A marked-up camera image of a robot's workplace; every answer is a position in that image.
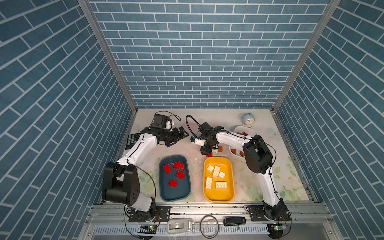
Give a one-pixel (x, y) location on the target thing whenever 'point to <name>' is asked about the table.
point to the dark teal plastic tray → (174, 177)
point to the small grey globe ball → (248, 119)
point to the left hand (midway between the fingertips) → (183, 136)
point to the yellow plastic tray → (218, 180)
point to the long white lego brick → (216, 171)
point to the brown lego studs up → (245, 134)
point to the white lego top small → (210, 168)
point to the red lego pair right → (211, 155)
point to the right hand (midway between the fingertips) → (203, 148)
